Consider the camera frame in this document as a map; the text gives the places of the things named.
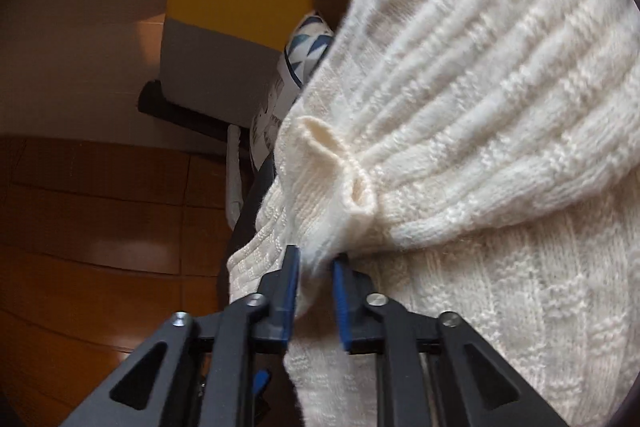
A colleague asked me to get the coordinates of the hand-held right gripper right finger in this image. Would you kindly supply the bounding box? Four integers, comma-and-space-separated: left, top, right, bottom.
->
332, 253, 568, 427

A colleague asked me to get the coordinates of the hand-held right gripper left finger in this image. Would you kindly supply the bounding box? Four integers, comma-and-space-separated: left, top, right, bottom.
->
60, 245, 302, 427

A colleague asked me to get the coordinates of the white knit sweater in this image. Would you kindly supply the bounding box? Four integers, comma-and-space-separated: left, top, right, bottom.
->
227, 0, 640, 427

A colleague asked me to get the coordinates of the black leather table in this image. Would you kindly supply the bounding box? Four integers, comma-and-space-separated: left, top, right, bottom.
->
216, 157, 286, 308

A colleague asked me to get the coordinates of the blue triangle print pillow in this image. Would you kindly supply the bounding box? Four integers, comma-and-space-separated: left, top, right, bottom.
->
250, 9, 336, 172

